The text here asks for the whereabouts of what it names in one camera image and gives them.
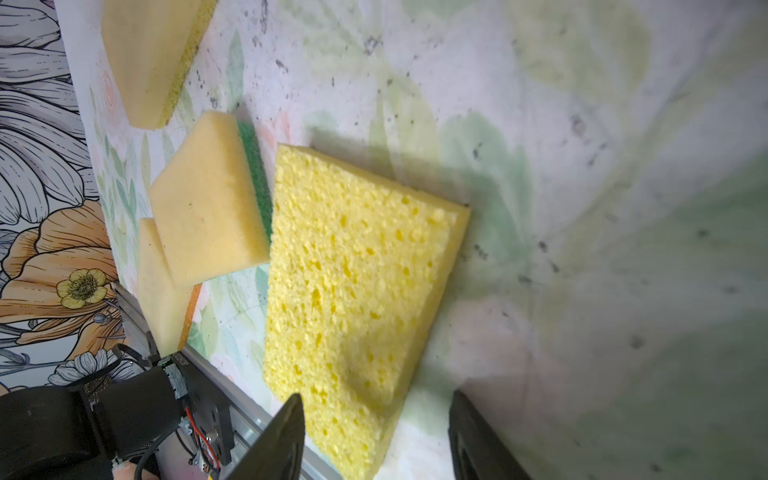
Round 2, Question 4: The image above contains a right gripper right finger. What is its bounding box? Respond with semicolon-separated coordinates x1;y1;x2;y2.
448;390;531;480

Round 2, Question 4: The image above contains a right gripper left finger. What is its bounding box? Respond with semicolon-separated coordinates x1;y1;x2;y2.
228;393;306;480

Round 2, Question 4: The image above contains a speckled yellow sponge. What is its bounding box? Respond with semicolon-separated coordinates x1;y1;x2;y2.
263;144;470;479

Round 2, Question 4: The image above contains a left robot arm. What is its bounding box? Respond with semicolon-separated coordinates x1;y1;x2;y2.
1;365;188;479

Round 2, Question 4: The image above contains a tan yellow sponge lower left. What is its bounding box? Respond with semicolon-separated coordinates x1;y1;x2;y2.
136;218;201;357

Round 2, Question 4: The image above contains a tan yellow sponge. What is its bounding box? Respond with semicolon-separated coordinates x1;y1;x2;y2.
101;0;217;130
149;111;273;284
136;218;201;357

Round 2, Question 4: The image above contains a tan yellow sponge middle left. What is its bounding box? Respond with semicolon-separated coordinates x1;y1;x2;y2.
149;111;273;284

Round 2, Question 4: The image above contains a tan yellow sponge upper left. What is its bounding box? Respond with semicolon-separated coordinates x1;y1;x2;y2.
101;0;217;130

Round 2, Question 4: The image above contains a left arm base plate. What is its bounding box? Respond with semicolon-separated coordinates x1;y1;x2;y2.
171;352;235;470

